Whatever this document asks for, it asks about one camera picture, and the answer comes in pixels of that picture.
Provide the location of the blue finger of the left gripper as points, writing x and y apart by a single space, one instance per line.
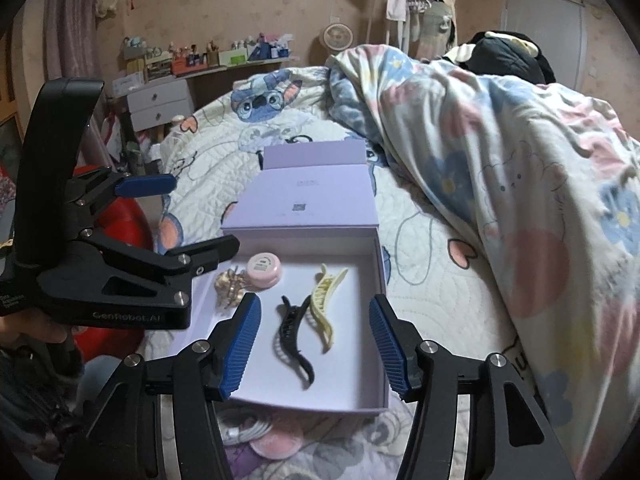
144 186

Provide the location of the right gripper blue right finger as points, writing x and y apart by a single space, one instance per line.
396 356

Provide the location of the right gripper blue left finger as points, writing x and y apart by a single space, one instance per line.
236 341

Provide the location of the black hair claw clip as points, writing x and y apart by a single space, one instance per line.
286 343

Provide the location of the clear star hair clip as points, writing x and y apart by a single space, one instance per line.
230 286

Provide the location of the pink round compact case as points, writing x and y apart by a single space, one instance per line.
264 270

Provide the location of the cream yellow hair claw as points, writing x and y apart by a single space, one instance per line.
320 301

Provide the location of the person's left hand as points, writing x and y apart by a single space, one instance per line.
31 323

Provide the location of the white drawer cabinet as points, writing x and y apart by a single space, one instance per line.
156 105

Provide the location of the white round cushion compact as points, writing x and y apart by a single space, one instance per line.
279 443

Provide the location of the open lilac gift box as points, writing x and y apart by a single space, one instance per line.
313 203

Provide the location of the cluttered desk shelf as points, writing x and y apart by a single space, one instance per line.
152 63

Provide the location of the floral duvet blanket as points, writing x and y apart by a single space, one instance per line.
545 182

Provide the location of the white standing fan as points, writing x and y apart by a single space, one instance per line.
337 37

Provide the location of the black jacket pile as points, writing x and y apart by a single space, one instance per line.
503 54

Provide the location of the clothes rack with garments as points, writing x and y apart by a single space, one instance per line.
423 29

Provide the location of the white door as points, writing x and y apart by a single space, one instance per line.
557 26

